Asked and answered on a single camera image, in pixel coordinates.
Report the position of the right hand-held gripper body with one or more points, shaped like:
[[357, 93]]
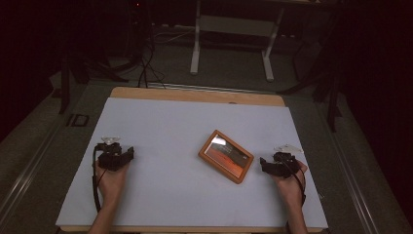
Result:
[[285, 164]]

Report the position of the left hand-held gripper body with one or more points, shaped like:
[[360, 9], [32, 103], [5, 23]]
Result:
[[110, 158]]

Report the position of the wooden photo frame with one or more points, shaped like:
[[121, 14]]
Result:
[[226, 156]]

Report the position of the person's right hand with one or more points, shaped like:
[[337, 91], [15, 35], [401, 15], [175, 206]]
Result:
[[291, 187]]

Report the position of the person's left hand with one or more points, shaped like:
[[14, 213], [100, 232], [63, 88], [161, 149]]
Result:
[[111, 183]]

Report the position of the white table sheet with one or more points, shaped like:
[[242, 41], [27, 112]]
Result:
[[168, 195]]

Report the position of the black tripod stand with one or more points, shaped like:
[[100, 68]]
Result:
[[332, 104]]

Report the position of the black stand legs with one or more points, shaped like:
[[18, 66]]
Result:
[[65, 87]]

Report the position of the wooden table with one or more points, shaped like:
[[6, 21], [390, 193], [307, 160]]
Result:
[[195, 95]]

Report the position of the white metal stand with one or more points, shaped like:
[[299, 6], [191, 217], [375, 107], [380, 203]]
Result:
[[195, 48]]

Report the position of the black floor bracket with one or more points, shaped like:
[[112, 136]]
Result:
[[78, 120]]

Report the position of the metal floor rail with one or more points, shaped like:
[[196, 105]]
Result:
[[357, 195], [22, 182]]

